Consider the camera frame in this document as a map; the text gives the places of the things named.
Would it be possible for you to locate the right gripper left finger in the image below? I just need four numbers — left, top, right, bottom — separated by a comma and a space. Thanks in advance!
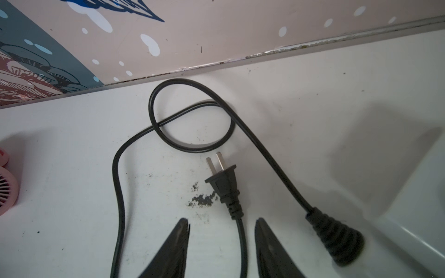
139, 218, 190, 278

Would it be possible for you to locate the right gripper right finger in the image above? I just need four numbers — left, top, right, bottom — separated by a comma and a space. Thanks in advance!
254, 218, 305, 278

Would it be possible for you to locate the black cord of white dryer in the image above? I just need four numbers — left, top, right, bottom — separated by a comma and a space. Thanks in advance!
109, 78, 365, 278

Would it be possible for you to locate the pink blow dryer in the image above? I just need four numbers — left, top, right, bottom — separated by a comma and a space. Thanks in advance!
0, 148, 20, 215

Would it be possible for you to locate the white folded blow dryer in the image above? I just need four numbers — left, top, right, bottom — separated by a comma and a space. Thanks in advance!
369, 127, 445, 278

